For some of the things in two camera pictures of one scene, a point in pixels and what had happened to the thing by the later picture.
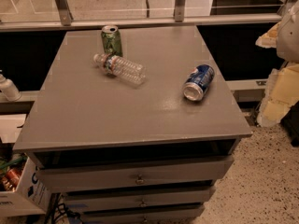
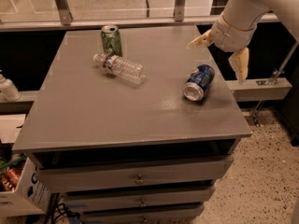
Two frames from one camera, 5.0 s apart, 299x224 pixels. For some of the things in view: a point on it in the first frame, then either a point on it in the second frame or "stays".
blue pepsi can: x=198 y=81 stays
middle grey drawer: x=115 y=200 stays
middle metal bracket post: x=180 y=2 stays
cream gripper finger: x=269 y=38 -> x=224 y=36
